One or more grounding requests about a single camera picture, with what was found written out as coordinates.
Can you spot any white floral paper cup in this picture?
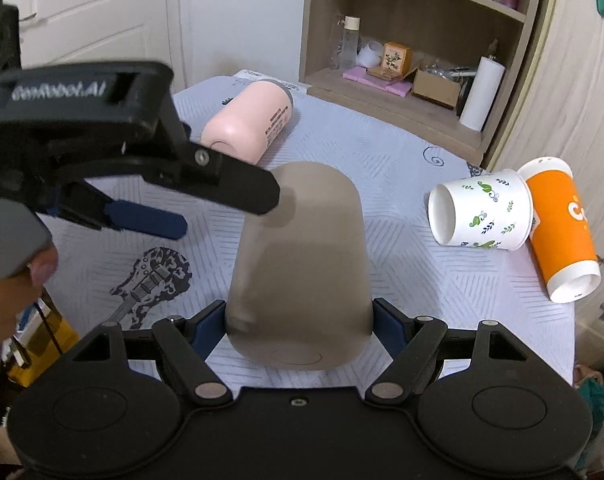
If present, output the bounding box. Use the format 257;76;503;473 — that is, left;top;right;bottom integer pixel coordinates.
427;169;534;252

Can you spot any small cardboard box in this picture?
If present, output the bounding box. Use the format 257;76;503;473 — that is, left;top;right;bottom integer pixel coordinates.
412;68;460;110

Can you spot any wooden shelf unit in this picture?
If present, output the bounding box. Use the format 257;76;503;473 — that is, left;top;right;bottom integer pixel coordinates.
300;0;543;164

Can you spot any wooden wardrobe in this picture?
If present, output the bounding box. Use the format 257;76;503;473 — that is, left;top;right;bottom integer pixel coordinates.
486;0;604;256

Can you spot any white paper towel roll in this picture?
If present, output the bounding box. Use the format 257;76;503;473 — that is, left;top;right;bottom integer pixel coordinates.
459;56;505;131

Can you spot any taupe metal tumbler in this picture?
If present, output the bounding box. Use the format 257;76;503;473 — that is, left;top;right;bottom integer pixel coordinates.
226;162;372;370

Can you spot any orange paper cup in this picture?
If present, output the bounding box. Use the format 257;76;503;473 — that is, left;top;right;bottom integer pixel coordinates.
519;156;602;304

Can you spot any white door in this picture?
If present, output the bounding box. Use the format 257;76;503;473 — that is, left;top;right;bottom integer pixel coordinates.
5;0;186;92

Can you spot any pink foam pad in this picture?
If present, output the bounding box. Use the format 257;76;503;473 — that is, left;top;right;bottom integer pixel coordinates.
341;66;413;98

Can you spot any clear bottle beige cap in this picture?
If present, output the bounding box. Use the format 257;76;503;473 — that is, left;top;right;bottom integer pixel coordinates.
340;16;360;70

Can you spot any person's left hand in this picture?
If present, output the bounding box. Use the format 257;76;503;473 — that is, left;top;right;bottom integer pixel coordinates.
0;246;58;344

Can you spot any small floral wooden box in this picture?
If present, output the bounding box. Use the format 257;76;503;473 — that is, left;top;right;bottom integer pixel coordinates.
381;41;413;76

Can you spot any patterned white tablecloth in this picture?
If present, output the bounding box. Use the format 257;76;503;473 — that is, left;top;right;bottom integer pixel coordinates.
36;74;577;396

